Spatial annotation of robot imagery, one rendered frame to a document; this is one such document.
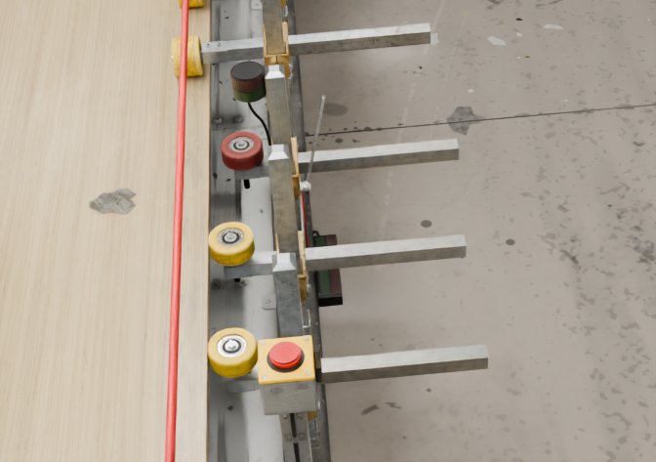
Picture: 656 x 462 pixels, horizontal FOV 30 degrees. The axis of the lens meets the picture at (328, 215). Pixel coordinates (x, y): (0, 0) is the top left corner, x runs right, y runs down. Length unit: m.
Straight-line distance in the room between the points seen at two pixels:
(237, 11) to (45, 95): 0.81
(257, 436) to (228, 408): 0.09
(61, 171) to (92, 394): 0.55
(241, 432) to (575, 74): 2.11
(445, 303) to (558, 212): 0.47
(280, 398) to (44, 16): 1.46
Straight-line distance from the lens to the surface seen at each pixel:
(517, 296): 3.27
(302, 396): 1.55
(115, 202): 2.26
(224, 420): 2.26
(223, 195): 2.67
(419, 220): 3.46
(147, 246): 2.18
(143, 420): 1.93
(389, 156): 2.36
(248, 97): 2.18
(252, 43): 2.50
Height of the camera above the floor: 2.40
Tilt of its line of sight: 44 degrees down
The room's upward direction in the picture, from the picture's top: 5 degrees counter-clockwise
